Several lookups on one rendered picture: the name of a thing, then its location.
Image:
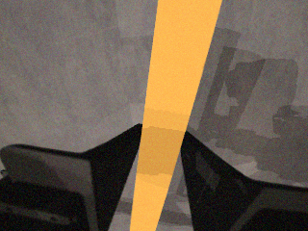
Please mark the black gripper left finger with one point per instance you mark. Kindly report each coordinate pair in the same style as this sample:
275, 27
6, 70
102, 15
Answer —
99, 174

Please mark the orange bar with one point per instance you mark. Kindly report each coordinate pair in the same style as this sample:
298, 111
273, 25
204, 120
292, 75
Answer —
182, 37

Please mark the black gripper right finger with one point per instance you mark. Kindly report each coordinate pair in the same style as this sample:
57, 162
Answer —
221, 198

